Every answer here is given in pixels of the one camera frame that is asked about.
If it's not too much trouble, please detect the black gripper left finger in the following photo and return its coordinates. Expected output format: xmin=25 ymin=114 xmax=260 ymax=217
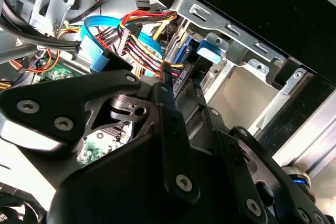
xmin=0 ymin=69 xmax=201 ymax=206

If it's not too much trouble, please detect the hard disk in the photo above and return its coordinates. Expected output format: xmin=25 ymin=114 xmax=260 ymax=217
xmin=164 ymin=22 xmax=229 ymax=96

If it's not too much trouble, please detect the orange red power wire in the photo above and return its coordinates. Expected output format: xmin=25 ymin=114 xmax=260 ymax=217
xmin=117 ymin=8 xmax=191 ymax=95

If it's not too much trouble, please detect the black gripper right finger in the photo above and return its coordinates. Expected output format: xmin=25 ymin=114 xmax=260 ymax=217
xmin=193 ymin=79 xmax=332 ymax=224

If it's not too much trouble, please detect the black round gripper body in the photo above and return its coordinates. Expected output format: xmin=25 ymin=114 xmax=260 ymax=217
xmin=47 ymin=134 xmax=253 ymax=224

